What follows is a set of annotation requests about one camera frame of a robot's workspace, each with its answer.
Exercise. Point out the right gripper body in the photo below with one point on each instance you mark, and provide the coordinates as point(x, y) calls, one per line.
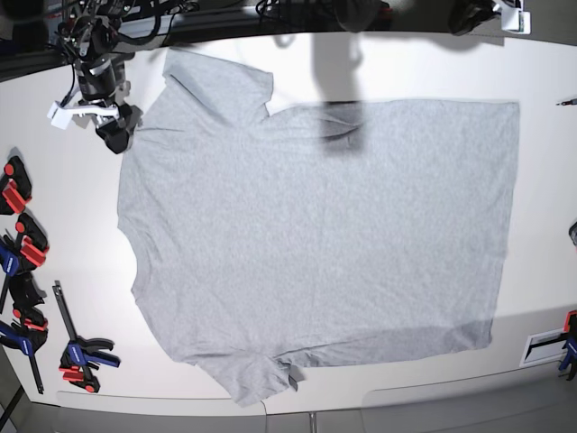
point(109, 113)

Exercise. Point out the grey T-shirt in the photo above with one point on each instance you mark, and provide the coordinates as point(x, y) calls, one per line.
point(319, 236)

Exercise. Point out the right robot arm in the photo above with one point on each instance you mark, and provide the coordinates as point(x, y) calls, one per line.
point(88, 39)

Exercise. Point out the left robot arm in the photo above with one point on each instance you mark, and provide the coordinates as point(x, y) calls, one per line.
point(466, 15)

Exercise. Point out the red black clamp top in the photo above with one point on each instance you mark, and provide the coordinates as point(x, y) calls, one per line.
point(16, 185)

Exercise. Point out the blue red clamp middle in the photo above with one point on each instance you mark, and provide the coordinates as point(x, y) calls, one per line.
point(23, 254)

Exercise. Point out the blue red clamp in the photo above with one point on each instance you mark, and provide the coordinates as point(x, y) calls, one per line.
point(23, 254)
point(29, 330)

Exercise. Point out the blue red clamp lower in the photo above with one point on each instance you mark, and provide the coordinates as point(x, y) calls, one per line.
point(29, 330)

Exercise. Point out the blue bar clamp front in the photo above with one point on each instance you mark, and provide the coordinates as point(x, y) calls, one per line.
point(82, 357)

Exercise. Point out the dark object right edge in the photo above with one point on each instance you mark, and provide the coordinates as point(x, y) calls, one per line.
point(572, 233)

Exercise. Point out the white label plate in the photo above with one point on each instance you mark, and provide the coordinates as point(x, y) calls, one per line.
point(543, 348)

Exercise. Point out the blue clamp right edge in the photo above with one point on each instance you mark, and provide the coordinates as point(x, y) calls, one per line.
point(570, 346)

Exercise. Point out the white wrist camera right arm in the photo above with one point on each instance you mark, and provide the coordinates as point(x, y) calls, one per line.
point(59, 116)

